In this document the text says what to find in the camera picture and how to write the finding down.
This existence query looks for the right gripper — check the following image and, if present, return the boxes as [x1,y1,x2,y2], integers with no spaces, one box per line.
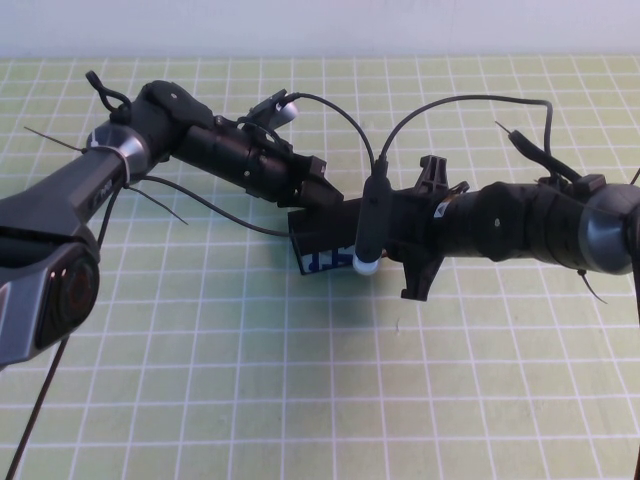
[389,154,469,302]

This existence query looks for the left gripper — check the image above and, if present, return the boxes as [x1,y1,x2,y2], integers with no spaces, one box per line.
[243,130,347,209]

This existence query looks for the black glasses case printed front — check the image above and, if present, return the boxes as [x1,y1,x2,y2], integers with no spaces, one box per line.
[287,197,396,276]

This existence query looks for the black zip tie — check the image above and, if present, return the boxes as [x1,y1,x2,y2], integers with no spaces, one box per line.
[127,185,190,226]
[577,269,609,305]

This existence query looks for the white zip tie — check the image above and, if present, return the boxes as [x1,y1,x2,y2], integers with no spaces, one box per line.
[87,130,132,187]

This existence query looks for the green checked tablecloth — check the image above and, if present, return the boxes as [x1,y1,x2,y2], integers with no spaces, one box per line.
[0,55,640,480]

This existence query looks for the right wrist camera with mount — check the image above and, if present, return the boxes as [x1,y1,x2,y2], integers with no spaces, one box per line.
[352,158,395,277]

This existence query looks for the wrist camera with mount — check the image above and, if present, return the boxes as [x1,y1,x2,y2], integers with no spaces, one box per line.
[238,88,300,132]
[352,158,395,277]

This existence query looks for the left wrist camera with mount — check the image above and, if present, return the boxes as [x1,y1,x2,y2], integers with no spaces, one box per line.
[238,88,300,132]

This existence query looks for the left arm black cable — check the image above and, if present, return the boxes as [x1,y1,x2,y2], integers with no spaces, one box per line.
[7,91,376,480]

